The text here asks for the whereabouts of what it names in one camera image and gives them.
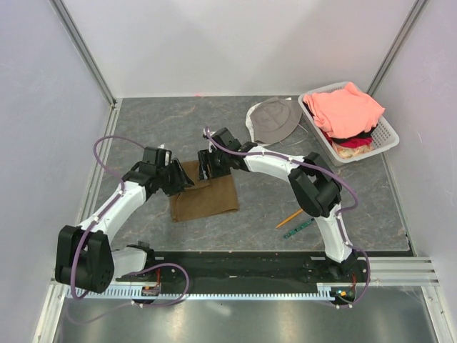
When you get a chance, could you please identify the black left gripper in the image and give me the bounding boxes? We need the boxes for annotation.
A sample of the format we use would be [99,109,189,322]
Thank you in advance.
[156,158,194,197]

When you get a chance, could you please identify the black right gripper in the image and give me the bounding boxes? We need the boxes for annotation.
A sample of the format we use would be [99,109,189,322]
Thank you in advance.
[197,148,231,182]

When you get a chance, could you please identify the brown cloth napkin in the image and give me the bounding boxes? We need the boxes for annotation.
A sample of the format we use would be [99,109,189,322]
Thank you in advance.
[169,161,239,222]

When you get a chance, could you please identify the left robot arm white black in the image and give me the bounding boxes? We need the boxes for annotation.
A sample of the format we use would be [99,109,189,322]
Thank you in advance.
[55,147,194,299]

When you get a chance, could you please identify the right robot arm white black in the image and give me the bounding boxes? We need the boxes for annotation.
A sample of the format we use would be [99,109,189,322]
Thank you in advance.
[199,127,356,282]

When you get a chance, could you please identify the grey bucket hat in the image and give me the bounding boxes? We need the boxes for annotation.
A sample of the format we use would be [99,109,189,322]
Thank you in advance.
[245,97,303,146]

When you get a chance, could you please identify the orange plastic fork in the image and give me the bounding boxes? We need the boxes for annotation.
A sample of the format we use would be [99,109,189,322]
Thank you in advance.
[275,209,303,229]

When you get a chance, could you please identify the salmon pink folded garment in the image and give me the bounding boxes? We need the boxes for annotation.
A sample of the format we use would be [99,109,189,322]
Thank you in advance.
[303,82,385,139]

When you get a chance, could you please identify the red and dark clothes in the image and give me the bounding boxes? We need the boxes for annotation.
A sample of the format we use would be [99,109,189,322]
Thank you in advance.
[321,127,375,159]

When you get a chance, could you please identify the white plastic laundry basket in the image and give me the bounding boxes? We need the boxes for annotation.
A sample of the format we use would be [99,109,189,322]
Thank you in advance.
[298,81,399,166]

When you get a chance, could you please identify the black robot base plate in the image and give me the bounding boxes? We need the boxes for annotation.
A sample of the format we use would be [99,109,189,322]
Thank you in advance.
[142,251,343,287]

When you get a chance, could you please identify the spoon with green handle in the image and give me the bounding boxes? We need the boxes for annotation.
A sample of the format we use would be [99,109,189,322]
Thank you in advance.
[283,218,315,239]

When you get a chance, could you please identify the grey slotted cable duct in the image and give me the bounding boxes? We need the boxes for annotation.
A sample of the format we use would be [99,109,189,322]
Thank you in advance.
[85,284,356,301]

